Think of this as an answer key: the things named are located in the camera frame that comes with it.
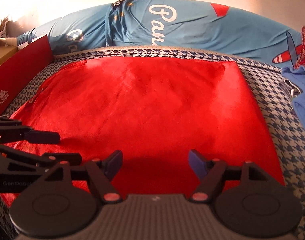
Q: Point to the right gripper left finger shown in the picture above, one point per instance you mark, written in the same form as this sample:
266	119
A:
100	174

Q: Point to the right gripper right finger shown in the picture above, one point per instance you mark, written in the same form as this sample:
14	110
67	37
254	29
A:
210	173

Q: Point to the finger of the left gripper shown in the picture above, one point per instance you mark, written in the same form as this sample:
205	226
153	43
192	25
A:
24	133
44	160

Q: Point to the red nonwoven shopping bag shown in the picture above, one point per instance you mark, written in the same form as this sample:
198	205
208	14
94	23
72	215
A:
155	110

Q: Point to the red Kappa shoe box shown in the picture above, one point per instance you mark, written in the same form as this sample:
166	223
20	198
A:
19	66

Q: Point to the houndstooth blue white bedsheet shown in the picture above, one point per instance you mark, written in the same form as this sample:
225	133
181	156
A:
265	81

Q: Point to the light blue garment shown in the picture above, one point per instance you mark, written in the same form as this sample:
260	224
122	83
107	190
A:
297	78

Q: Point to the blue printed pillow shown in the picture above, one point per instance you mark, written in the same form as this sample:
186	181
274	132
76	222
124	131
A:
175	23

